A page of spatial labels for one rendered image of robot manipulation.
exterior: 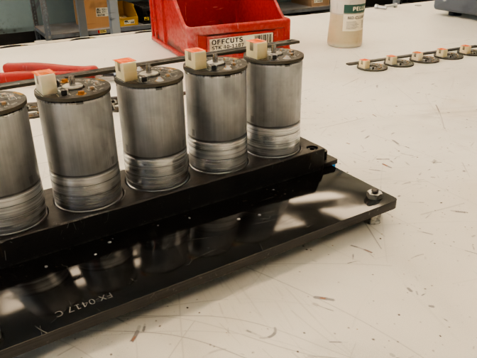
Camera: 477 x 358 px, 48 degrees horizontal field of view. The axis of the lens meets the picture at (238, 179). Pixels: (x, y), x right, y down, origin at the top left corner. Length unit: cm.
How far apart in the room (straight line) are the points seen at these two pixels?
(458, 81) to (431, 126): 11
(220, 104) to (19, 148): 7
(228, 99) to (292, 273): 7
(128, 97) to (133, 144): 2
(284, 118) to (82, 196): 9
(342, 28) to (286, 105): 32
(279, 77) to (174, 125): 5
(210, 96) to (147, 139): 3
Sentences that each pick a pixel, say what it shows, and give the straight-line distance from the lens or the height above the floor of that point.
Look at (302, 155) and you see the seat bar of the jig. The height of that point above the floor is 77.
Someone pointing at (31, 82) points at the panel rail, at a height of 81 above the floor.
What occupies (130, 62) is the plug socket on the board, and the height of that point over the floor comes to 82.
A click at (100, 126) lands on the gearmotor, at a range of 19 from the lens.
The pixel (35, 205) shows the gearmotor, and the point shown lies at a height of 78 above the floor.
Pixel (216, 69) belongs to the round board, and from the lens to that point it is 21.
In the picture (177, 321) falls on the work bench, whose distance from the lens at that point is 18.
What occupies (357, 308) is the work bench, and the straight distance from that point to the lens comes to 18.
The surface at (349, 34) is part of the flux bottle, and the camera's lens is 54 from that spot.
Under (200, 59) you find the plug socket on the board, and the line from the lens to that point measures 21.
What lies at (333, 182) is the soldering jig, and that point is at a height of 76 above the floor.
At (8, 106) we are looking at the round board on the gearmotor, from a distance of 18.
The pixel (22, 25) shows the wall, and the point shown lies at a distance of 462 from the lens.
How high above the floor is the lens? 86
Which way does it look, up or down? 26 degrees down
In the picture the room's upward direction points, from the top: 1 degrees counter-clockwise
